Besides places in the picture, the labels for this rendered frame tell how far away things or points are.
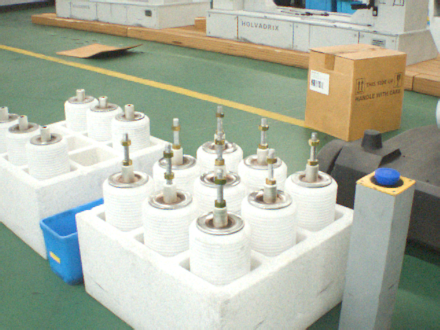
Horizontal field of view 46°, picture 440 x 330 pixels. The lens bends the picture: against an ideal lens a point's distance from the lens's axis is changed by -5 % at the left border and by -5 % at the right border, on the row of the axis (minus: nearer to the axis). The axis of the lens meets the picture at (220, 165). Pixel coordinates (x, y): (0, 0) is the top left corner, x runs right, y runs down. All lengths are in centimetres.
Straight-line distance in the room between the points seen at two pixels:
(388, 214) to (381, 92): 124
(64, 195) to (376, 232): 69
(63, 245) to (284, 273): 46
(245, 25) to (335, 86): 163
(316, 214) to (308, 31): 231
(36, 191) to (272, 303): 57
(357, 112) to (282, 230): 113
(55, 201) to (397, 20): 220
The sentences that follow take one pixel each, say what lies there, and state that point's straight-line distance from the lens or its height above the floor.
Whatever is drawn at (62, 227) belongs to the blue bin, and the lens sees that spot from 122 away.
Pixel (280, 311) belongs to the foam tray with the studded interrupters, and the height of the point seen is 9.
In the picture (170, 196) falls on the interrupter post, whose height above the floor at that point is 26.
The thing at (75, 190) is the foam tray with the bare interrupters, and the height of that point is 15.
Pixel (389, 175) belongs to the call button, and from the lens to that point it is 85.
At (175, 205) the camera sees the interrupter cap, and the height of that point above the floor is 25.
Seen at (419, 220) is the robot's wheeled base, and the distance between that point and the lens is 123.
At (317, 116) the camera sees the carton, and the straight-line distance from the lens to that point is 208.
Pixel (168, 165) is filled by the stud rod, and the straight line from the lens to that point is 89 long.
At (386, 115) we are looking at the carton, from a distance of 211.
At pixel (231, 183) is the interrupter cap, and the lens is 97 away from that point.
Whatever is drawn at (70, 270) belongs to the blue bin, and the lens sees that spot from 115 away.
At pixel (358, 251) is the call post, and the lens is 90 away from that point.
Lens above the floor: 65
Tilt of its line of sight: 22 degrees down
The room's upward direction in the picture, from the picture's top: straight up
